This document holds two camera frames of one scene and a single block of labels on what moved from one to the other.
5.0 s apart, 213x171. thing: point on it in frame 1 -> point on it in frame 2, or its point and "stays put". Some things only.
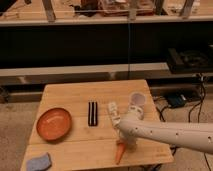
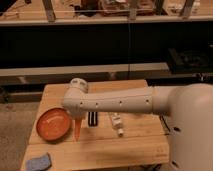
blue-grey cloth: [40, 163] stays put
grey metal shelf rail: [82, 74] stays put
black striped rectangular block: [92, 114] stays put
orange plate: [53, 124] stays put
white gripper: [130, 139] -> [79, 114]
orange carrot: [120, 147] -> [77, 129]
